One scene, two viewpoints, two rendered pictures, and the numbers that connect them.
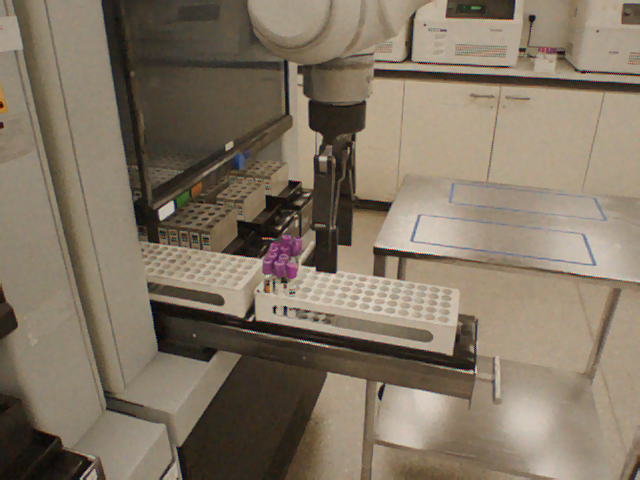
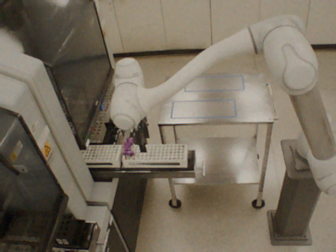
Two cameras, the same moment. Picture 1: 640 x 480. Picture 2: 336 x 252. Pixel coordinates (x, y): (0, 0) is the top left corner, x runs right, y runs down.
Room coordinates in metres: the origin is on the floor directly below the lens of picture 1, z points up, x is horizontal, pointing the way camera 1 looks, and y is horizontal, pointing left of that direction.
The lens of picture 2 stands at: (-0.38, -0.04, 1.96)
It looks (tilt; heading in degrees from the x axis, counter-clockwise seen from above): 43 degrees down; 355
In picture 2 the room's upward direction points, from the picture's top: 9 degrees counter-clockwise
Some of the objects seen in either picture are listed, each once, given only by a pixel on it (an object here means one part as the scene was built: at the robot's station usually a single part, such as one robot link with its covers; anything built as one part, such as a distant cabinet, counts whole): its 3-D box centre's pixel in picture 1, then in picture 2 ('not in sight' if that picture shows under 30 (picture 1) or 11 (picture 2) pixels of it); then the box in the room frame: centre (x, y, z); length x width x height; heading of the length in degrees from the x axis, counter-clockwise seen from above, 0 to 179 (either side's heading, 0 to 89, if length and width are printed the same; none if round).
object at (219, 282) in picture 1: (173, 277); (92, 156); (0.75, 0.24, 0.83); 0.30 x 0.10 x 0.06; 73
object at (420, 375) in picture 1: (274, 322); (129, 164); (0.69, 0.07, 0.78); 0.73 x 0.14 x 0.09; 73
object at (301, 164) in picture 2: not in sight; (310, 150); (0.55, -0.82, 0.73); 0.22 x 0.18 x 0.06; 163
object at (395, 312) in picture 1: (356, 308); (155, 156); (0.65, -0.06, 0.83); 0.30 x 0.10 x 0.06; 73
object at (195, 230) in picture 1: (209, 230); (96, 132); (0.90, 0.21, 0.85); 0.12 x 0.02 x 0.06; 163
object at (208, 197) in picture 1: (213, 199); not in sight; (1.06, 0.23, 0.85); 0.12 x 0.02 x 0.06; 163
